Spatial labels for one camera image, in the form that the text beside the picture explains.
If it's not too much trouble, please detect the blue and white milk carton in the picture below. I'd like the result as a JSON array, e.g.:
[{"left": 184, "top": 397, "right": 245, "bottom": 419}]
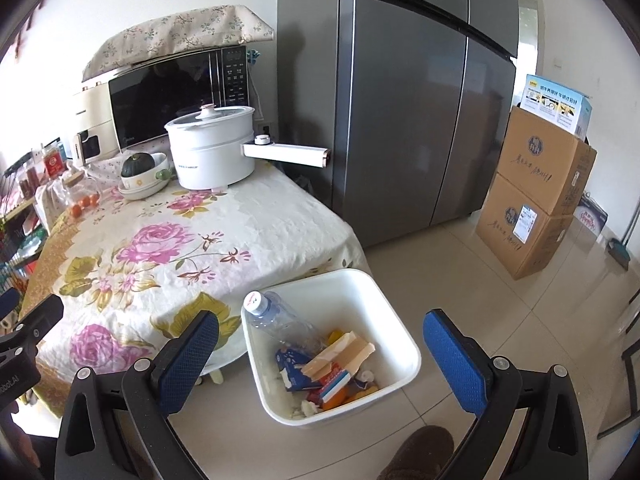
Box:
[{"left": 274, "top": 347, "right": 323, "bottom": 392}]

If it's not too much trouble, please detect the tissue pack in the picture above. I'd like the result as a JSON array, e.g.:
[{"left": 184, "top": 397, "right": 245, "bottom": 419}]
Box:
[{"left": 575, "top": 192, "right": 609, "bottom": 233}]

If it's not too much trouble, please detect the floral cloth cover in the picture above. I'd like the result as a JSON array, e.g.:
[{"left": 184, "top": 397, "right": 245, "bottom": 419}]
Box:
[{"left": 81, "top": 5, "right": 276, "bottom": 82}]

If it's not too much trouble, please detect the clear plastic bottle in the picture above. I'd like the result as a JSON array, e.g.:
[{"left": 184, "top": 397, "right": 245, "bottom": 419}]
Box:
[{"left": 243, "top": 290, "right": 328, "bottom": 356}]

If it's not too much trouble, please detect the white plastic bag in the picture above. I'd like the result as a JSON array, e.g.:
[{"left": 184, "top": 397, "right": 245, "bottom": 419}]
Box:
[{"left": 35, "top": 180, "right": 66, "bottom": 231}]

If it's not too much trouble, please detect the white plastic bin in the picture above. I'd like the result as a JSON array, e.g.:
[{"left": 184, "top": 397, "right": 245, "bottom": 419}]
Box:
[{"left": 241, "top": 268, "right": 422, "bottom": 428}]

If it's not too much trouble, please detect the white ceramic bowl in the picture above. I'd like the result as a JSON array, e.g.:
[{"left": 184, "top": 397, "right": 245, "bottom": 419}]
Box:
[{"left": 118, "top": 152, "right": 176, "bottom": 201}]

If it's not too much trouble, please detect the black microwave oven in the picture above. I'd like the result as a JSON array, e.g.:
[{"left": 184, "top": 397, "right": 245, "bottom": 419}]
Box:
[{"left": 107, "top": 45, "right": 257, "bottom": 153}]

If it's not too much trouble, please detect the chili spice jar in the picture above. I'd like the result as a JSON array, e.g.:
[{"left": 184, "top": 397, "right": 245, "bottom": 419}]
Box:
[{"left": 19, "top": 162, "right": 40, "bottom": 196}]

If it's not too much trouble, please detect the red wall decoration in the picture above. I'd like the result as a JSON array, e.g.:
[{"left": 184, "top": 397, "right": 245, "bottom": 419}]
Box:
[{"left": 15, "top": 5, "right": 46, "bottom": 56}]

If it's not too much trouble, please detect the brown cardboard box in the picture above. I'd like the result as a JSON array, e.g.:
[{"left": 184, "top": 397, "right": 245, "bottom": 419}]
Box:
[
  {"left": 492, "top": 105, "right": 598, "bottom": 218},
  {"left": 475, "top": 172, "right": 576, "bottom": 281}
]

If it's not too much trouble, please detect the orange and white package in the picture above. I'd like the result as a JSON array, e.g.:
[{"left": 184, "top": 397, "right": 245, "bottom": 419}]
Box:
[{"left": 312, "top": 360, "right": 353, "bottom": 401}]

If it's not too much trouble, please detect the cream kitchen appliance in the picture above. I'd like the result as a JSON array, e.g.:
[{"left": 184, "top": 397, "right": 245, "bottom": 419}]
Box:
[{"left": 70, "top": 84, "right": 118, "bottom": 166}]

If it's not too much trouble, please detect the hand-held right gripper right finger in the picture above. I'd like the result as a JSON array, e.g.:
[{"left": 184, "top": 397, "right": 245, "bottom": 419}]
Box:
[{"left": 422, "top": 309, "right": 591, "bottom": 480}]

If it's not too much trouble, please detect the white electric pot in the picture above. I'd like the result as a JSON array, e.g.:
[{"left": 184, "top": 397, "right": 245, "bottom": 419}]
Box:
[{"left": 164, "top": 103, "right": 332, "bottom": 190}]

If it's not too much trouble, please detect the glass jar with cork lid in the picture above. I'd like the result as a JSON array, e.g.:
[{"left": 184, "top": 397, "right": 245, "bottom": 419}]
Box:
[{"left": 60, "top": 167, "right": 103, "bottom": 211}]

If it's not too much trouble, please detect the brown slipper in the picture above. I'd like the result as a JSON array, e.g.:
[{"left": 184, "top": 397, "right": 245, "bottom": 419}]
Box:
[{"left": 377, "top": 425, "right": 455, "bottom": 480}]

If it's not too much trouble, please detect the metal wire rack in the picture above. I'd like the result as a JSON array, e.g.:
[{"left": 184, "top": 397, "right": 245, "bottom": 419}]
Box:
[{"left": 0, "top": 160, "right": 51, "bottom": 291}]

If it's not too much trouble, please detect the grey refrigerator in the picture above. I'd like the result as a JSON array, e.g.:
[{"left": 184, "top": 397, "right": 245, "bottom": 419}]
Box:
[{"left": 276, "top": 0, "right": 518, "bottom": 250}]

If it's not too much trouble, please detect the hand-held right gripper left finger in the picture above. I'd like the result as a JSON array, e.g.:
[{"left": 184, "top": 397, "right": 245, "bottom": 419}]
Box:
[{"left": 54, "top": 310, "right": 221, "bottom": 480}]

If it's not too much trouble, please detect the red label spice jar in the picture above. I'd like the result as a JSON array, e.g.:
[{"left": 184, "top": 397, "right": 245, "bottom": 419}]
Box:
[{"left": 41, "top": 144, "right": 67, "bottom": 179}]

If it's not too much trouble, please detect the floral tablecloth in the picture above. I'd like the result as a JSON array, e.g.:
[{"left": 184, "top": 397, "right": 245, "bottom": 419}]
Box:
[{"left": 17, "top": 162, "right": 368, "bottom": 406}]

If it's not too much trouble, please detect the orange peel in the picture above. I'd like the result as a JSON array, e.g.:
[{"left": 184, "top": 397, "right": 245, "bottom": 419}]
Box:
[{"left": 322, "top": 390, "right": 351, "bottom": 412}]

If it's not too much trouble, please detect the blue and white box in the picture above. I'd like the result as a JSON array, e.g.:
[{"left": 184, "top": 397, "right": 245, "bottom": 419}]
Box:
[{"left": 520, "top": 74, "right": 594, "bottom": 136}]

